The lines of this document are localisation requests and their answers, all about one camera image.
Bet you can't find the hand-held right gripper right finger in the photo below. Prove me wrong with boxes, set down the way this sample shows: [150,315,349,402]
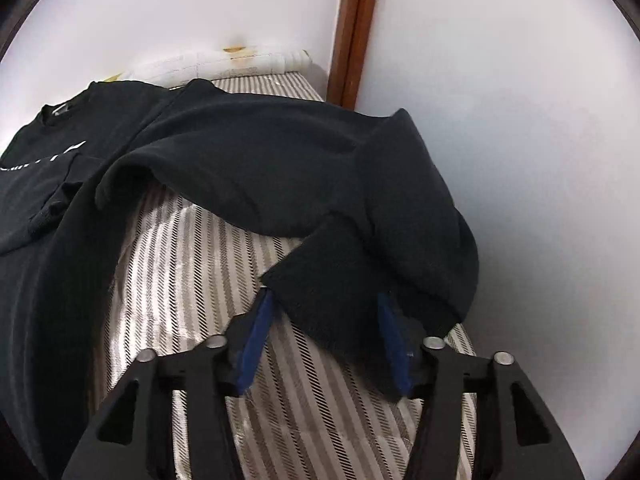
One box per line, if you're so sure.
[376,291,586,480]

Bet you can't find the striped mattress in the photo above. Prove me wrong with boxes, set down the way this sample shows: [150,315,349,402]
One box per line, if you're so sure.
[90,71,478,480]

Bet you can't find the black sweater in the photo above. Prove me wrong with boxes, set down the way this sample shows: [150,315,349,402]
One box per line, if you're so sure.
[0,78,481,480]

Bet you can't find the brown wooden door frame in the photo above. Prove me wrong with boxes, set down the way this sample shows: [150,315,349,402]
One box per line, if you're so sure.
[327,0,385,109]

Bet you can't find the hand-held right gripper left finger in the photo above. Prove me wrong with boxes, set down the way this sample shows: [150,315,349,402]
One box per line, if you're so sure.
[60,285,281,480]

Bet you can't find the clear plastic mattress wrapping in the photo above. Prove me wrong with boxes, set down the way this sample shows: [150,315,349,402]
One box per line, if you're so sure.
[102,46,313,92]

